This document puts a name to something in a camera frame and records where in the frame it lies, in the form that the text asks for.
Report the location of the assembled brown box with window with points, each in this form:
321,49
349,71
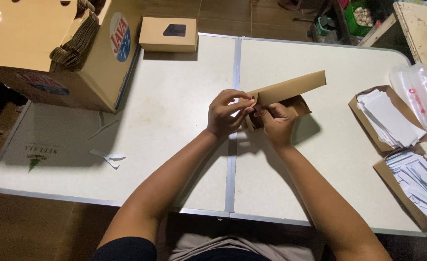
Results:
155,36

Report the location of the brown tray with narrow strips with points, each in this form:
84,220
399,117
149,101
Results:
391,181

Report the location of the thin white paper strip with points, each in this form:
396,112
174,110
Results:
103,128

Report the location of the curly white paper scrap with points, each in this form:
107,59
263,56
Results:
108,157

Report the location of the person's grey shirt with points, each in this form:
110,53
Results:
235,248

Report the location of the pile of narrow white strips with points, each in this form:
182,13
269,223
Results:
422,183

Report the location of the pile of wide white papers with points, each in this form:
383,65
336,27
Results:
391,118

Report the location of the large printed cardboard carton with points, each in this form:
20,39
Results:
25,40

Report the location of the dark cluttered floor rack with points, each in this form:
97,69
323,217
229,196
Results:
325,27

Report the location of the bundle of clear plastic bags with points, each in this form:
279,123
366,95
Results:
425,94

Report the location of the person's left hand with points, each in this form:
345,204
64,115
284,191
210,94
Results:
222,118

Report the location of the green basket of garlic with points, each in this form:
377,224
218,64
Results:
360,18

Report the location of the brown kraft paper box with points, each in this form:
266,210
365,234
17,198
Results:
289,90

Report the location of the stack of flat brown boxes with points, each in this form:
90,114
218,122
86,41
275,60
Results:
77,40

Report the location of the person's right hand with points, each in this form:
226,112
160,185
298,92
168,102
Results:
280,125

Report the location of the brown tray with wide papers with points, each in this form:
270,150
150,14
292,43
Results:
365,119

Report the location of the bare plywood board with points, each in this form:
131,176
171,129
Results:
425,32

